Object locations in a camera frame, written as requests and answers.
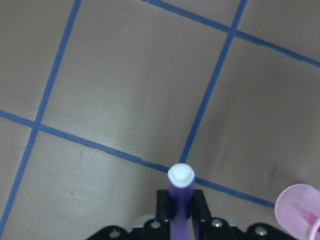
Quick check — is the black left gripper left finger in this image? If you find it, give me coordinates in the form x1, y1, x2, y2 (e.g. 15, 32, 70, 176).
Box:
155, 189, 176, 227

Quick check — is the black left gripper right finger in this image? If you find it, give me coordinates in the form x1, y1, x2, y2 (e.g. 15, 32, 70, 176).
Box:
189, 189, 212, 240

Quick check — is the purple highlighter pen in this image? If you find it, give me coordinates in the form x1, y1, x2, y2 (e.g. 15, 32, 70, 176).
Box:
167, 163, 195, 240

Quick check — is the pink mesh cup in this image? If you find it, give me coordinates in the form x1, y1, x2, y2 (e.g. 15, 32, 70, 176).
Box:
274, 184, 320, 240

